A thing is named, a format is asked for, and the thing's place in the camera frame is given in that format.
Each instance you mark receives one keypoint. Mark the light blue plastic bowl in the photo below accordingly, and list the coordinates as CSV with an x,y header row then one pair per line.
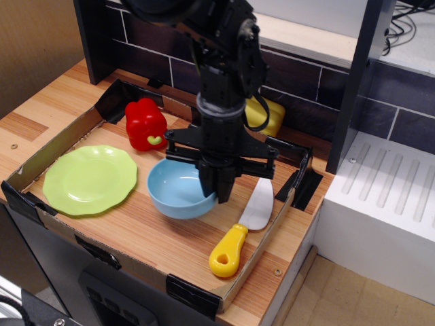
x,y
176,191

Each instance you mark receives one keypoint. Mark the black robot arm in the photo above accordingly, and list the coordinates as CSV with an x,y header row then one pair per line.
x,y
225,47

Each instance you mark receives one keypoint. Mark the light green plastic plate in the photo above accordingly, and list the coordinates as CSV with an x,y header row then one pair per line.
x,y
90,180

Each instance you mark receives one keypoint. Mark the yellow toy bell pepper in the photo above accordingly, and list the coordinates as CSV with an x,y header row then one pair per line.
x,y
256,116

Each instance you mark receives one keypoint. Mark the cardboard tray border with tape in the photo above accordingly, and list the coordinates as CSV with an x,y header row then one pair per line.
x,y
169,254

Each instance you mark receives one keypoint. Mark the white toy sink drainboard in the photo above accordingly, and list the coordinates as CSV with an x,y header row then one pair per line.
x,y
377,217

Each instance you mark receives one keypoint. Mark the dark left vertical post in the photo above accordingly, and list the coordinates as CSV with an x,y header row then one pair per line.
x,y
95,33

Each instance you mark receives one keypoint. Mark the dark grey vertical post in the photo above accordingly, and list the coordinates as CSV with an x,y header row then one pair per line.
x,y
369,48

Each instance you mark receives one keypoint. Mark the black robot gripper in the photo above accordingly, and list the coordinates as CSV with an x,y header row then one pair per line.
x,y
221,141

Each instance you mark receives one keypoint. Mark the red toy bell pepper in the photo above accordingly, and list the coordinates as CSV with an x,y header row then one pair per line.
x,y
145,125

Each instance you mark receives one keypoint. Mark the toy knife yellow handle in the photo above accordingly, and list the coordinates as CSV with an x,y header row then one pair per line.
x,y
225,258

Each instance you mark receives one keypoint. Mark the black toy oven front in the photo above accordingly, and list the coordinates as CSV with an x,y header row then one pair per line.
x,y
94,292

